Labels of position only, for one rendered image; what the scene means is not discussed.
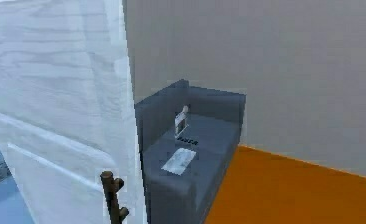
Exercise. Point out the grey-blue sofa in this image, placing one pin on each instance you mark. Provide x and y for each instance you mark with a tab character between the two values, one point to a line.
204	156

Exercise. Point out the white room door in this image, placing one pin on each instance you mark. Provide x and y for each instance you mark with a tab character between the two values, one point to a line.
64	100

